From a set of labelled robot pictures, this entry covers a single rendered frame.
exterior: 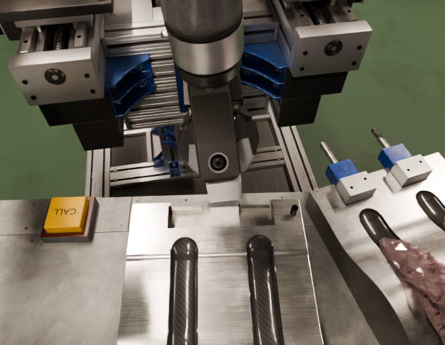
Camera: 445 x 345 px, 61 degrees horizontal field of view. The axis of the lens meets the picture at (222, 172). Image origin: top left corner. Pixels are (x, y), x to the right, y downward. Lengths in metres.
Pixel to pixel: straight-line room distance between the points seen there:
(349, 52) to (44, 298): 0.68
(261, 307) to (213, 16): 0.37
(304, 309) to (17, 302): 0.44
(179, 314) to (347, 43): 0.54
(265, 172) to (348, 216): 0.85
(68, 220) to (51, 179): 1.18
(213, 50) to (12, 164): 1.69
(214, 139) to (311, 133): 1.52
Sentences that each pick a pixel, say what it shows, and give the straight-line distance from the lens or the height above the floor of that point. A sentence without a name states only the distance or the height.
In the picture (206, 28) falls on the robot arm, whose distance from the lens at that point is 0.35.
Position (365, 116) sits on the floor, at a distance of 2.08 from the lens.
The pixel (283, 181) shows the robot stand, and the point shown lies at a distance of 1.46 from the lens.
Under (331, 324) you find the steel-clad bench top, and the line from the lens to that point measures 0.64.
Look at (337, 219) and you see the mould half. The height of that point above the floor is 0.86.
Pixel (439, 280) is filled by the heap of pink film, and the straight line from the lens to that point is 0.58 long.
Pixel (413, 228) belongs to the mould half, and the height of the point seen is 0.86.
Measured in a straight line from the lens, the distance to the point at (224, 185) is 0.54.
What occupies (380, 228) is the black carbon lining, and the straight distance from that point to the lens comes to 0.67.
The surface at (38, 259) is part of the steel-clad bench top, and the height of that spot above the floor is 0.80.
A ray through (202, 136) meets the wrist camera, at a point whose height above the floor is 1.09.
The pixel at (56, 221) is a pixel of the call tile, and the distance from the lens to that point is 0.69.
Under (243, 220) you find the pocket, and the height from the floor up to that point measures 0.86.
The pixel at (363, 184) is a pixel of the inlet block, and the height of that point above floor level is 0.88.
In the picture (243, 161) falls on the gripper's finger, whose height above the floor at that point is 0.98.
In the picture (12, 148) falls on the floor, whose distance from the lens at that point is 2.06.
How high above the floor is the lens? 1.40
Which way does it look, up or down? 54 degrees down
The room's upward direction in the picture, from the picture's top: straight up
